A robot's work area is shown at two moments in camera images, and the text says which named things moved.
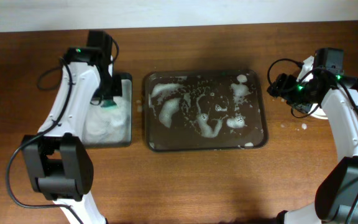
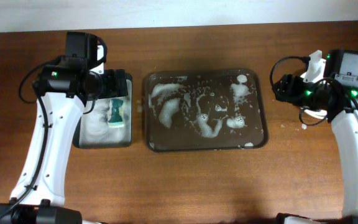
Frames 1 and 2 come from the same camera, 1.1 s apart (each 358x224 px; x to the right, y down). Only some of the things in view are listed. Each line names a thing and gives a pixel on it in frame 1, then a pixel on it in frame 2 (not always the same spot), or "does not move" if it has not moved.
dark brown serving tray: x=206 y=110 does not move
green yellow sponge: x=109 y=104 -> x=115 y=121
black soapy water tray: x=109 y=127 does not move
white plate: x=319 y=112 does not move
